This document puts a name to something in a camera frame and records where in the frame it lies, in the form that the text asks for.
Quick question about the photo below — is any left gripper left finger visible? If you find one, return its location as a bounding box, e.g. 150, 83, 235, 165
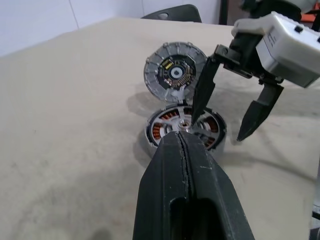
132, 131, 194, 240

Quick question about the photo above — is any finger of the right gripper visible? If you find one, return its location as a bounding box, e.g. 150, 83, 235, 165
236, 83, 285, 143
191, 56, 223, 124

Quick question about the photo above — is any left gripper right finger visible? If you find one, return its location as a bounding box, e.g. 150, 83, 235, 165
178, 131, 256, 240

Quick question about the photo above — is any motor base with copper windings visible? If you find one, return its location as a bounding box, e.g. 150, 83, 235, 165
144, 103, 228, 155

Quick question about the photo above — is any round motor lid circuit board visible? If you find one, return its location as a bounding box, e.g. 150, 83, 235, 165
142, 40, 209, 104

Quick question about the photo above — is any dark chair back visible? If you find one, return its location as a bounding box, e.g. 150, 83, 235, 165
140, 3, 203, 25

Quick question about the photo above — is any orange plastic stool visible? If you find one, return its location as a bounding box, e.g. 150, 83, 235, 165
300, 12, 320, 26

